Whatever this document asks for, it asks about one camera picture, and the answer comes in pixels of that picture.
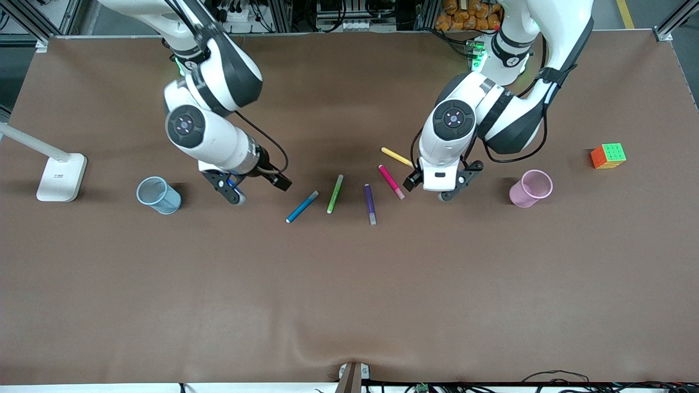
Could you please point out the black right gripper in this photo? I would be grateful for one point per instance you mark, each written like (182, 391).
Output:
(267, 168)

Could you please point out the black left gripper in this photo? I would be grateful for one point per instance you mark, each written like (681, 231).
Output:
(413, 180)

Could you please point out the pink marker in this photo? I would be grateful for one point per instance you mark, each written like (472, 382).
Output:
(391, 181)

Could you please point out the blue marker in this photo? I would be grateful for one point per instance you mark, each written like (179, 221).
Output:
(302, 207)

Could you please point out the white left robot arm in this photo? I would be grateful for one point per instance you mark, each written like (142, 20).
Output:
(453, 144)

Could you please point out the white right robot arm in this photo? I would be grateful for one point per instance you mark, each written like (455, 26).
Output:
(218, 139)

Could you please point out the yellow marker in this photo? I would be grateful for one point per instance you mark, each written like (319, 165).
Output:
(396, 156)

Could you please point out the purple marker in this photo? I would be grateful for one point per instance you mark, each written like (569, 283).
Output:
(369, 203)

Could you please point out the green marker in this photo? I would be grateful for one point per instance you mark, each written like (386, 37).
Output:
(335, 195)

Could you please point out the pink mesh cup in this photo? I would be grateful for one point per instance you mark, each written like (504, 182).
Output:
(528, 190)

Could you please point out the blue mesh cup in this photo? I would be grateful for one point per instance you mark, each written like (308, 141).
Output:
(158, 196)

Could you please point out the small white power strip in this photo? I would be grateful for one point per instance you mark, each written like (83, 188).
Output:
(356, 25)

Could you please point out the white power strip with plugs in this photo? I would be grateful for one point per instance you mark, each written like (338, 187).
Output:
(235, 13)

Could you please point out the orange snack bag pile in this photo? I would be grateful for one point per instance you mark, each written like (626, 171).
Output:
(464, 15)

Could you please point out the colourful puzzle cube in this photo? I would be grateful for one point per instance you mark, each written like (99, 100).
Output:
(608, 156)

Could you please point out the white desk lamp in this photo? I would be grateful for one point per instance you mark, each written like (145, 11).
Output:
(61, 177)

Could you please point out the metal bracket with brown post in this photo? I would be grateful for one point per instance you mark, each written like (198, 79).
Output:
(351, 377)

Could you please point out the aluminium frame profile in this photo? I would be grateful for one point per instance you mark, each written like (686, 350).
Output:
(33, 22)
(674, 22)

